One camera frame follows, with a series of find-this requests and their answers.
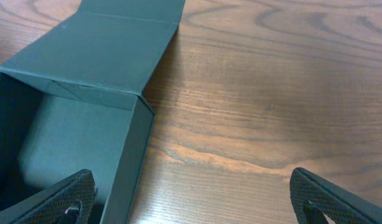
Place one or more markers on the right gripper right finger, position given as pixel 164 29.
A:
pixel 316 200

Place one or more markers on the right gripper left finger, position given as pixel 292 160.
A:
pixel 68 201

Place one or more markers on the dark green gift box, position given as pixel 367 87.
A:
pixel 73 100

